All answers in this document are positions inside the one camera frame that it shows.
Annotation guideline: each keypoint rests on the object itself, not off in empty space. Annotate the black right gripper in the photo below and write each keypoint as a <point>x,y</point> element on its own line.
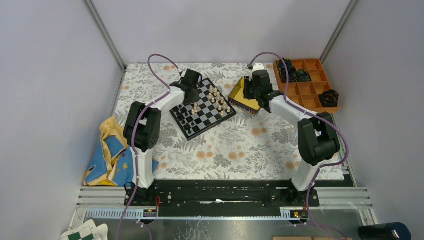
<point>247,83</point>

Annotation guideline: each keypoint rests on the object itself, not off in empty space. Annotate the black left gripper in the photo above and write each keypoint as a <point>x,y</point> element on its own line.
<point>194,98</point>

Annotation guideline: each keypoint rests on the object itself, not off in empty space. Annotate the gold tin box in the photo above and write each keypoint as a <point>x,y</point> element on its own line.
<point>237,98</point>

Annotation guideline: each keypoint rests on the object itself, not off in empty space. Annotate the black grey chess board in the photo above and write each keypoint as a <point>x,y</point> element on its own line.
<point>208,115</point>

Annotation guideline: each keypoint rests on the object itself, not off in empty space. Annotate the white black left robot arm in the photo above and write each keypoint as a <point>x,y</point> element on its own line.
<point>143,123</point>

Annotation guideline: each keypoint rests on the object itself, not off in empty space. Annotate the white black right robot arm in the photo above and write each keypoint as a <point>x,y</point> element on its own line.
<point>317,140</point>

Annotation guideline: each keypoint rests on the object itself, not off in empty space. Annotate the rolled dark floral tie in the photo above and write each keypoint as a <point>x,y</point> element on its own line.
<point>292,74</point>

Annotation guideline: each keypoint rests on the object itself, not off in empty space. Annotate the rolled green floral tie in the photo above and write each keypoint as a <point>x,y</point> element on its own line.
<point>303,76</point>

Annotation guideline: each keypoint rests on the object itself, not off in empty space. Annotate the orange wooden divider tray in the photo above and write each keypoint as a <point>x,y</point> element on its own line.
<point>307,94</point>

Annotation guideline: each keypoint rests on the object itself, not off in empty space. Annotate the floral table mat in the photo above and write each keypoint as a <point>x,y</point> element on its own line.
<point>245,147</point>

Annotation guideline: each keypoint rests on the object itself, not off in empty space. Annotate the rolled black orange tie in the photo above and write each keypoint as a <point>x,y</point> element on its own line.
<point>329,99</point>

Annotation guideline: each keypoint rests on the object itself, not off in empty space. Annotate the blue yellow cloth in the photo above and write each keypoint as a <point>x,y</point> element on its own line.
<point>115,163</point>

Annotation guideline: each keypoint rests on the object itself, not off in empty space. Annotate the green white checker card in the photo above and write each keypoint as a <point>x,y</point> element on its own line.
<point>87,231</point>

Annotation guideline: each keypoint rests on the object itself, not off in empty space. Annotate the dark blue cylinder bottle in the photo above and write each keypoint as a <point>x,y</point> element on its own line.
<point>385,231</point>

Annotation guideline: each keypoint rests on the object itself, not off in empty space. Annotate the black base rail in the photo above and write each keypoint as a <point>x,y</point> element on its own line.
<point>220,198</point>

